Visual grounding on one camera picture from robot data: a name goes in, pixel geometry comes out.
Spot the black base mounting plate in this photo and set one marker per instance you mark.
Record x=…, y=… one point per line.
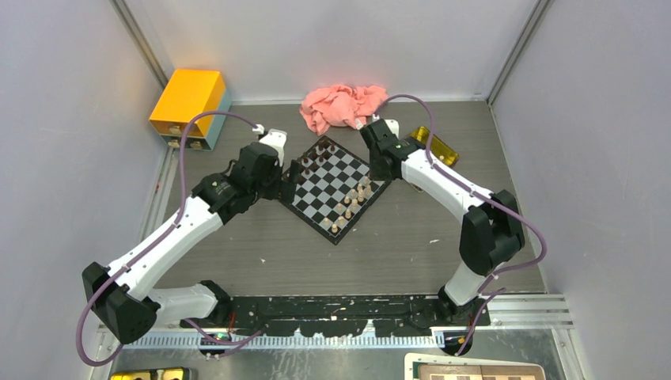
x=396, y=315

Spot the yellow object at edge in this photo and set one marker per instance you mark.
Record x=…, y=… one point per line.
x=171, y=373

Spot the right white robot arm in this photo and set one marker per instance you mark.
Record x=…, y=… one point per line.
x=489, y=236

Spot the boxed chess board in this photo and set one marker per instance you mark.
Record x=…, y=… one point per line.
x=436, y=367

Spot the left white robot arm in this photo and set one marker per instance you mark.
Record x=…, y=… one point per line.
x=123, y=294

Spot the pink crumpled cloth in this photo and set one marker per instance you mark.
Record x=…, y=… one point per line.
x=340, y=106

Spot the yellow teal drawer box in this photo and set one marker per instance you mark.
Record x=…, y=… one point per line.
x=190, y=92

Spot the black white chess board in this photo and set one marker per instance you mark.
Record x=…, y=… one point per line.
x=329, y=173

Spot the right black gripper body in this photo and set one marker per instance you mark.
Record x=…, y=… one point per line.
x=376, y=170

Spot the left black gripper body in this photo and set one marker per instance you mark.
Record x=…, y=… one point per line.
x=274, y=188

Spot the gold tin tray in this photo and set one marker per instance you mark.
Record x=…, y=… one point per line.
x=438, y=148

